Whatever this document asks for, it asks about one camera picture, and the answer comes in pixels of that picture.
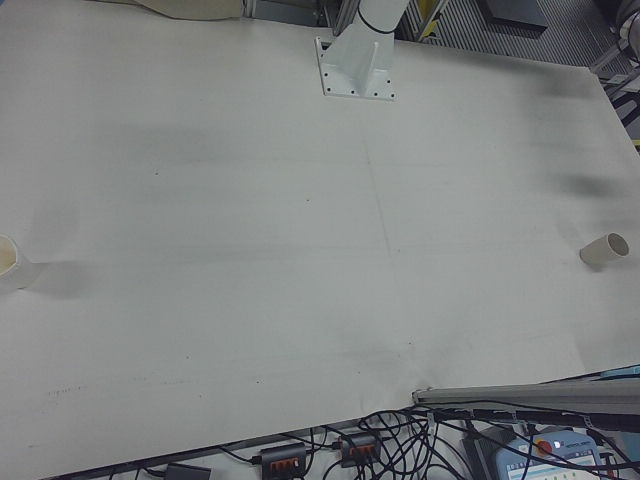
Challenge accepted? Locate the beige paper cup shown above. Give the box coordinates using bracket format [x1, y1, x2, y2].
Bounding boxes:
[579, 232, 630, 267]
[0, 234, 41, 296]

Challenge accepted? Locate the black orange usb hub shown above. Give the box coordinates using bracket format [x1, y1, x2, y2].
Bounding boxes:
[258, 442, 309, 474]
[338, 433, 382, 467]

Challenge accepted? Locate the black power adapter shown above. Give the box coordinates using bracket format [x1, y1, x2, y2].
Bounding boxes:
[164, 462, 213, 480]

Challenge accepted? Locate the black box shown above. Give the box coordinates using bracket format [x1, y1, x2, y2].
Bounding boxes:
[482, 0, 547, 36]

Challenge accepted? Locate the grey robot teach pendant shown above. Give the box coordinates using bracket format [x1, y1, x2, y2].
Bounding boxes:
[462, 424, 615, 480]

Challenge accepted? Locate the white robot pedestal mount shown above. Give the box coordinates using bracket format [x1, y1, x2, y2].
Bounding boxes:
[313, 0, 409, 103]

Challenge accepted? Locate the black cable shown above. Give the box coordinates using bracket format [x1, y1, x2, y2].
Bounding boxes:
[218, 442, 264, 466]

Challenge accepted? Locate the aluminium profile rail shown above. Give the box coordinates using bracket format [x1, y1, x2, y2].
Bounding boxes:
[412, 379, 640, 431]

